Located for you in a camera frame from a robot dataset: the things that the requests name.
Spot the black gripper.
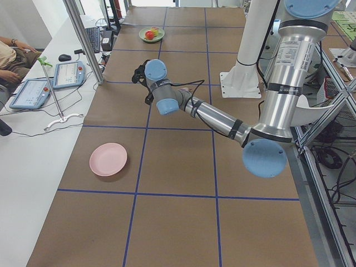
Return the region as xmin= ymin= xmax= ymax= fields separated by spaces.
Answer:
xmin=131 ymin=59 xmax=150 ymax=83

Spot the red pomegranate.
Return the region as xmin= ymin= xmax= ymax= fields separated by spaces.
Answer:
xmin=145 ymin=31 xmax=155 ymax=41

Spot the yellow green mango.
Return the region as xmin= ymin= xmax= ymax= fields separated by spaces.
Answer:
xmin=150 ymin=27 xmax=161 ymax=37

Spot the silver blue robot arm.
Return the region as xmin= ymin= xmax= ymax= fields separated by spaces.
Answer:
xmin=132 ymin=1 xmax=338 ymax=178

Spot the green plate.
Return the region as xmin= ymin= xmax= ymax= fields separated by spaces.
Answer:
xmin=139 ymin=27 xmax=165 ymax=43

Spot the black keyboard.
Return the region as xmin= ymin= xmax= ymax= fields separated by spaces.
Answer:
xmin=85 ymin=27 xmax=101 ymax=53

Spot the far teach pendant tablet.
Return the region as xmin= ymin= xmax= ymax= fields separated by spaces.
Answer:
xmin=53 ymin=61 xmax=86 ymax=89

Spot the teach pendant tablet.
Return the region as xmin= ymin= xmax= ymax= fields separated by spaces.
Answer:
xmin=9 ymin=79 xmax=50 ymax=110
xmin=53 ymin=61 xmax=86 ymax=89

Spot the black computer mouse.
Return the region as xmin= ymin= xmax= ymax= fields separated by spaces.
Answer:
xmin=58 ymin=54 xmax=72 ymax=62

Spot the metal grabber stick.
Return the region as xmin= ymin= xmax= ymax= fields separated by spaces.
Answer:
xmin=37 ymin=56 xmax=84 ymax=131

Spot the near teach pendant tablet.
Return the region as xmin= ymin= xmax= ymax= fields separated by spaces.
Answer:
xmin=9 ymin=79 xmax=50 ymax=110

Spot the seated person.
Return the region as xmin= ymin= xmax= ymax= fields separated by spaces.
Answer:
xmin=1 ymin=37 xmax=42 ymax=92

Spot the white plastic chair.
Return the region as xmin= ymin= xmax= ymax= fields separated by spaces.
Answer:
xmin=290 ymin=95 xmax=334 ymax=127

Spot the white plastic basket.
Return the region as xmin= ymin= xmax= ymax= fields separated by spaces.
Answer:
xmin=317 ymin=77 xmax=339 ymax=107

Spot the aluminium frame post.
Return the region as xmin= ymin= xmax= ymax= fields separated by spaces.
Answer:
xmin=63 ymin=0 xmax=104 ymax=86

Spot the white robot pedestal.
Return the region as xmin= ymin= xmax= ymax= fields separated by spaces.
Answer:
xmin=220 ymin=0 xmax=279 ymax=98

